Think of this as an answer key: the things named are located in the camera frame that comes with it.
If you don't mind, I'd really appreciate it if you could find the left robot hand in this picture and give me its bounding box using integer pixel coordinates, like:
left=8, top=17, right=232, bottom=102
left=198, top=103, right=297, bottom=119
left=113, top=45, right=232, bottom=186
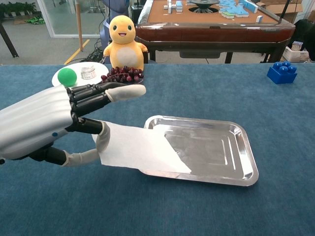
left=0, top=82, right=147, bottom=168

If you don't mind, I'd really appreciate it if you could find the white paper sheet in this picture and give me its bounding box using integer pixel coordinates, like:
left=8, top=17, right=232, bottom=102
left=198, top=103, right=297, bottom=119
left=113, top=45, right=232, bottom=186
left=91, top=121, right=192, bottom=175

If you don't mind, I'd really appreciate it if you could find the stainless steel tray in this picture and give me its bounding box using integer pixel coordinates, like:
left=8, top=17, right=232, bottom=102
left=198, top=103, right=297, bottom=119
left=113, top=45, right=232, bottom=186
left=139, top=115, right=259, bottom=187

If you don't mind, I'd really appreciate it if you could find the green ball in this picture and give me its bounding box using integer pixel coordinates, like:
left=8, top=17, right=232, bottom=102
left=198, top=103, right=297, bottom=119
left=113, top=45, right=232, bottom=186
left=57, top=68, right=78, bottom=87

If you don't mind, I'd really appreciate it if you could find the small clear jar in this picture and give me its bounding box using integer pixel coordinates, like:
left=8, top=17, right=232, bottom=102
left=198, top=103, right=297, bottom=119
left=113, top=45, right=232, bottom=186
left=80, top=65, right=96, bottom=80

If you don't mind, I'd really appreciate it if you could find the white round plate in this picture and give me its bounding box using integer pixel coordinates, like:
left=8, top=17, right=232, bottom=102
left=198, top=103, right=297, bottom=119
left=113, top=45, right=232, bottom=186
left=51, top=61, right=109, bottom=88

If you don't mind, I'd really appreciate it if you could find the black table leg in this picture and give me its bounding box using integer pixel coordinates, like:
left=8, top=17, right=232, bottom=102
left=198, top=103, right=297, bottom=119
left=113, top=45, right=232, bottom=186
left=0, top=22, right=19, bottom=59

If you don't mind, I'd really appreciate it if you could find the green object on floor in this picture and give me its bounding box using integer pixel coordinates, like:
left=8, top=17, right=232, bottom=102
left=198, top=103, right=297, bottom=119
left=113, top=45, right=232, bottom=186
left=26, top=15, right=45, bottom=25

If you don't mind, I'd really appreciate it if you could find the bunch of red grapes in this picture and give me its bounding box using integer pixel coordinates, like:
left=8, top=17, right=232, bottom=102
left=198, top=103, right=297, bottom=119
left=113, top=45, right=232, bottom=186
left=100, top=65, right=145, bottom=86

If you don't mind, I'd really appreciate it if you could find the wooden pole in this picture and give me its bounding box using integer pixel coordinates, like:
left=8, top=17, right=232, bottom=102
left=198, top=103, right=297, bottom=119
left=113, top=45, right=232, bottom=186
left=75, top=0, right=84, bottom=52

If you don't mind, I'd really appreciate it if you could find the row of potted plants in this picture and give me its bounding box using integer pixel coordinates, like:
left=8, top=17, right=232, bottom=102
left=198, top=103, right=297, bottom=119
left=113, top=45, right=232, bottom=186
left=0, top=1, right=37, bottom=18

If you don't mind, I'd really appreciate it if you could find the yellow plush duck toy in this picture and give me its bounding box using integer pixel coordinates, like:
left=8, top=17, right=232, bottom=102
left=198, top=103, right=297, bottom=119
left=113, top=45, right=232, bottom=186
left=102, top=15, right=149, bottom=71

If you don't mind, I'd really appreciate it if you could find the blue grey machine base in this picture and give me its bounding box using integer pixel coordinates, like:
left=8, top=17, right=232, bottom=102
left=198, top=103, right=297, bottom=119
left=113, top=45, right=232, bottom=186
left=99, top=0, right=131, bottom=49

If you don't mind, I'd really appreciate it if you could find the blue felt table cover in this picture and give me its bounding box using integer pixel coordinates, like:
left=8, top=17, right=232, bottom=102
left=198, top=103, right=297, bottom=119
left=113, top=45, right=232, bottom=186
left=0, top=63, right=315, bottom=236

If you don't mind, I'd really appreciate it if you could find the small cluster of mahjong tiles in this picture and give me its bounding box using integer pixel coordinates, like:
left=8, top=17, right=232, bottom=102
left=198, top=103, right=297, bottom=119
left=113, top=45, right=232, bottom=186
left=163, top=0, right=184, bottom=13

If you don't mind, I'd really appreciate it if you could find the brown mahjong table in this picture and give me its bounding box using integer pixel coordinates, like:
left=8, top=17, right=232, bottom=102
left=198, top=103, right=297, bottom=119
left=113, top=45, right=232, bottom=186
left=134, top=0, right=296, bottom=64

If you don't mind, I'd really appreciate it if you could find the heap of blue mahjong tiles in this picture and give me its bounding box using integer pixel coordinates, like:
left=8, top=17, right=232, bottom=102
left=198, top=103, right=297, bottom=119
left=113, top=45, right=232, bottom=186
left=219, top=0, right=249, bottom=20

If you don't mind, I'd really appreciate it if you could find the long row of mahjong tiles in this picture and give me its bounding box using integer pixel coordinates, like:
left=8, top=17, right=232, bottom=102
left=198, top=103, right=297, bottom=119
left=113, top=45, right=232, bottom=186
left=240, top=0, right=259, bottom=13

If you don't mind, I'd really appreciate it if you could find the blue building block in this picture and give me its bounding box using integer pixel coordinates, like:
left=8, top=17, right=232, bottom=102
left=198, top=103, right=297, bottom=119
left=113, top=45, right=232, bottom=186
left=267, top=61, right=298, bottom=85

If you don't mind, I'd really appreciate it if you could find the white storage box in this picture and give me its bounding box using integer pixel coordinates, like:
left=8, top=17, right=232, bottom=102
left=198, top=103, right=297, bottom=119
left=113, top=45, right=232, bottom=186
left=282, top=41, right=310, bottom=62

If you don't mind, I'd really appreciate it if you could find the seated person in black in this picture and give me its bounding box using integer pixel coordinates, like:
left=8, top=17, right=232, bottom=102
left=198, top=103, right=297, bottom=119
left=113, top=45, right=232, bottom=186
left=294, top=19, right=315, bottom=61

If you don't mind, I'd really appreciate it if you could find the tangle of black cables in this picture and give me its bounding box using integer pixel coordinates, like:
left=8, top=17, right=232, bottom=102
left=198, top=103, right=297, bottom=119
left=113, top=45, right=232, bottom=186
left=80, top=36, right=110, bottom=64

